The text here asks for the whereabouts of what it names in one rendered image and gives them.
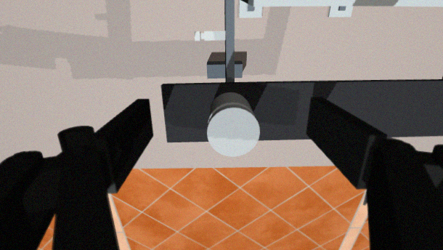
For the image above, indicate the grey metal cylinder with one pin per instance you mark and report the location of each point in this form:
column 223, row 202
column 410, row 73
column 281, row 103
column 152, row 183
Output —
column 232, row 126

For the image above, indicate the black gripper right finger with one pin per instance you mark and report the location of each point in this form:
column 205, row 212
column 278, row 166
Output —
column 404, row 194

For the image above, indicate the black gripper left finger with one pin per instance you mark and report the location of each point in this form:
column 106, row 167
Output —
column 83, row 217

